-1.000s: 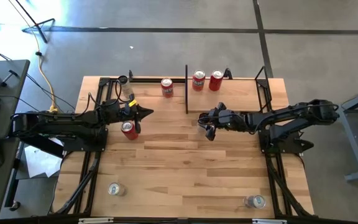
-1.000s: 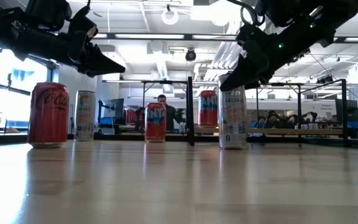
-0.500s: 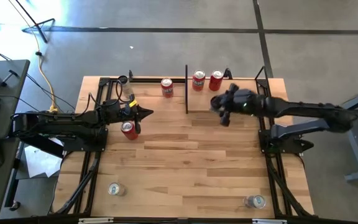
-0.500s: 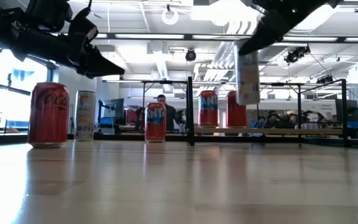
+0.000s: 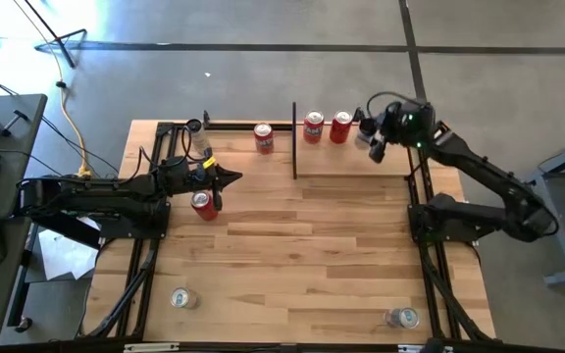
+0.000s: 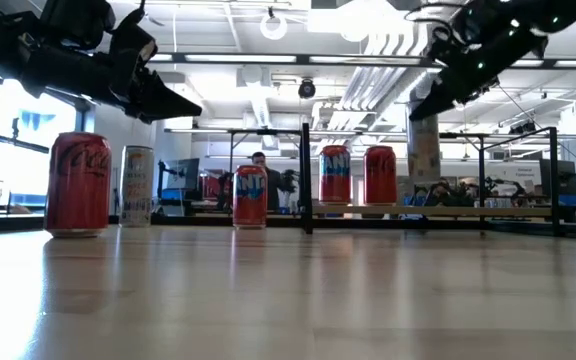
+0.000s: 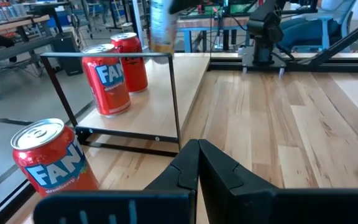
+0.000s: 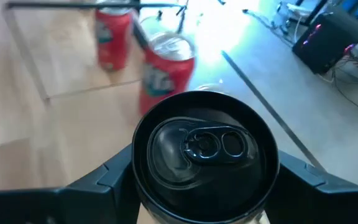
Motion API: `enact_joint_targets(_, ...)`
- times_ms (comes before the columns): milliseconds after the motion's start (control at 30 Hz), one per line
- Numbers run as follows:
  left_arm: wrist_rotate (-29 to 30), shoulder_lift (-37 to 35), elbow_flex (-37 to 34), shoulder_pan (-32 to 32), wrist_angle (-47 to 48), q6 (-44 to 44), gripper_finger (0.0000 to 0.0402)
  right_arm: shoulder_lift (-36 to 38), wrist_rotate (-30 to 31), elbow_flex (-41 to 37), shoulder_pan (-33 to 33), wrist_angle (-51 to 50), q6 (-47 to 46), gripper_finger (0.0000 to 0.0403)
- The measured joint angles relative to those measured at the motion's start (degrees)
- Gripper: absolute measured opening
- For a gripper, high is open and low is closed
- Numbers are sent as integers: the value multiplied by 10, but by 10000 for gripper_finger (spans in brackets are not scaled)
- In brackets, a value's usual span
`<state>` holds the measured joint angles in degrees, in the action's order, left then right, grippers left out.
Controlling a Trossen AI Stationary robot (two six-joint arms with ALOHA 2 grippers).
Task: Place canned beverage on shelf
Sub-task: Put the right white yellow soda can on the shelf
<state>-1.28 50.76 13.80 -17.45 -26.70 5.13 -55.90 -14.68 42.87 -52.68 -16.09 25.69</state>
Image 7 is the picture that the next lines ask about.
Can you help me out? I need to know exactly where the wooden workbench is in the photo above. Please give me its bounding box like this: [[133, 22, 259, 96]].
[[0, 14, 51, 35]]

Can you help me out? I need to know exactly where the red Fanta strawberry can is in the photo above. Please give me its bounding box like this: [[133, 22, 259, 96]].
[[10, 118, 100, 198], [81, 43, 132, 118]]

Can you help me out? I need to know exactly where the grey metal desk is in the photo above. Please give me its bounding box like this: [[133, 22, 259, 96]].
[[0, 34, 57, 101]]

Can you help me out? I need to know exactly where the red Coca-Cola can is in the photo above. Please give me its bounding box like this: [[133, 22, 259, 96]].
[[110, 32, 149, 94]]

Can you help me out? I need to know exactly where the black computer tower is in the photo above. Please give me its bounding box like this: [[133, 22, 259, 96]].
[[52, 32, 84, 77]]

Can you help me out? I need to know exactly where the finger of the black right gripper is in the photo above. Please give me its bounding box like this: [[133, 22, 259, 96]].
[[168, 0, 205, 15]]

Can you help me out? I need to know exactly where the black standing desk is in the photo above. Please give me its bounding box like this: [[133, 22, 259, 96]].
[[22, 1, 74, 35]]

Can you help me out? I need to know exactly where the pale blue chair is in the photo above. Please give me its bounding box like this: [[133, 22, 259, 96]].
[[290, 0, 357, 54]]

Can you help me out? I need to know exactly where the person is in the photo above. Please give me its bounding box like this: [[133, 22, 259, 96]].
[[277, 0, 343, 50]]

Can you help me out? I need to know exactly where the white Celsius can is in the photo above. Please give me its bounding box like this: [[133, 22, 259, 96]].
[[149, 0, 179, 54]]

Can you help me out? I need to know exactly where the wooden shelf with black frame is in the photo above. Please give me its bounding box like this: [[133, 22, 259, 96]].
[[40, 52, 211, 158]]

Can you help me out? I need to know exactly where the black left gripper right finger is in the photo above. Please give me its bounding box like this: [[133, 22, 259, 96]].
[[198, 139, 358, 224]]

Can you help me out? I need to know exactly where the workbench with blue legs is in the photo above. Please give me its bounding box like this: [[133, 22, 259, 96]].
[[176, 15, 251, 54]]

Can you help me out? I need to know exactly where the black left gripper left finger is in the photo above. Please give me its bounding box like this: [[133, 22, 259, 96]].
[[32, 138, 200, 224]]

